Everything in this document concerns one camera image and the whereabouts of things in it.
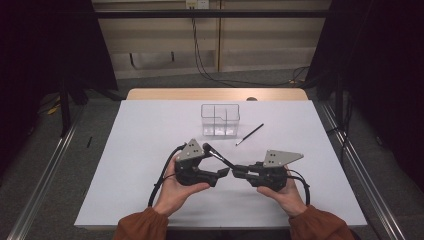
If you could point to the clear plastic organizer box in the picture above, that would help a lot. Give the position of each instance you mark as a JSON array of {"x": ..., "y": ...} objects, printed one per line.
[{"x": 220, "y": 130}]

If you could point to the white table cover board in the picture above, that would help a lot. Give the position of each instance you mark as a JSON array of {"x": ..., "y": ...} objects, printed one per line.
[{"x": 133, "y": 133}]

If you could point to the black curtain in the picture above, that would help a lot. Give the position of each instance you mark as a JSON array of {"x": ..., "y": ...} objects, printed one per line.
[
  {"x": 40, "y": 50},
  {"x": 383, "y": 66}
]

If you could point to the black horizontal bar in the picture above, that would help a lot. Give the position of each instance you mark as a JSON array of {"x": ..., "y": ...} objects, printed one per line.
[{"x": 200, "y": 13}]

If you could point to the metal floor rail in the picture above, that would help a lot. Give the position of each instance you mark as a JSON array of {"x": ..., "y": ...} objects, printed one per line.
[
  {"x": 366, "y": 180},
  {"x": 43, "y": 180}
]

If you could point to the thin black eyeliner pencil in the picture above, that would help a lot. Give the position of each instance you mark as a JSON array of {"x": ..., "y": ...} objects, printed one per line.
[{"x": 250, "y": 134}]

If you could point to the black metal stand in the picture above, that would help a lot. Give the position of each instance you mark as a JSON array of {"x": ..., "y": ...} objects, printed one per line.
[
  {"x": 339, "y": 106},
  {"x": 65, "y": 110}
]

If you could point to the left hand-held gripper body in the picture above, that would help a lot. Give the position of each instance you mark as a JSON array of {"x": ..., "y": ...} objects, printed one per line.
[{"x": 190, "y": 151}]

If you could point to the wooden table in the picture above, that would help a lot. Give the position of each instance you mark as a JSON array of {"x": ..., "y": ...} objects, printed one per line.
[{"x": 200, "y": 94}]

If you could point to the person's left hand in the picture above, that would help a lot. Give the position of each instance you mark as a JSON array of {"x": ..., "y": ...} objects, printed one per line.
[{"x": 173, "y": 196}]

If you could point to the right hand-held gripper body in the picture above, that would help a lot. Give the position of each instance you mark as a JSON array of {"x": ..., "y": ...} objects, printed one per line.
[{"x": 276, "y": 158}]

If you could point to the white wall socket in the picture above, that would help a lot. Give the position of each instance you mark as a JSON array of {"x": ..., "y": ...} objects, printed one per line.
[{"x": 197, "y": 4}]

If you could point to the person's right hand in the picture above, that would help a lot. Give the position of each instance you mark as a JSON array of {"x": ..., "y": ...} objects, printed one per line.
[{"x": 288, "y": 200}]

